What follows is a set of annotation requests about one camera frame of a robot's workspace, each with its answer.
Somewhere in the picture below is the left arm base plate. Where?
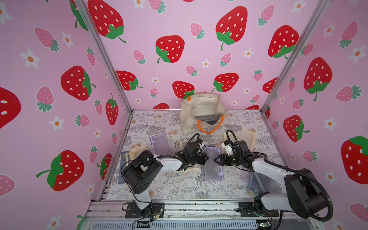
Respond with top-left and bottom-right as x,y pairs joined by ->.
125,202 -> 165,219

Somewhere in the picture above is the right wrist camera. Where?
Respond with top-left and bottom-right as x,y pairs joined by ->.
221,140 -> 233,156

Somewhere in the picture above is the grey mesh pencil pouch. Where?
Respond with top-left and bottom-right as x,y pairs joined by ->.
196,114 -> 222,125

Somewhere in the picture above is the purple mesh pouch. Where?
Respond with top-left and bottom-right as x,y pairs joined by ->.
149,133 -> 172,155
201,146 -> 224,182

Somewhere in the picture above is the grey pouch near right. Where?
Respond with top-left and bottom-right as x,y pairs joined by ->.
241,171 -> 286,194

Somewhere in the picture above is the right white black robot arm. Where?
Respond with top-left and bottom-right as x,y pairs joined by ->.
214,130 -> 334,222

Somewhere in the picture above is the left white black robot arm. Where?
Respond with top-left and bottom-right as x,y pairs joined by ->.
120,133 -> 209,212

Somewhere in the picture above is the cream canvas tote bag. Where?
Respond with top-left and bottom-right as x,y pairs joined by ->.
180,93 -> 227,135

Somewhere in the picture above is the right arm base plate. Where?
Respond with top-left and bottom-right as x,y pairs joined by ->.
236,202 -> 279,218

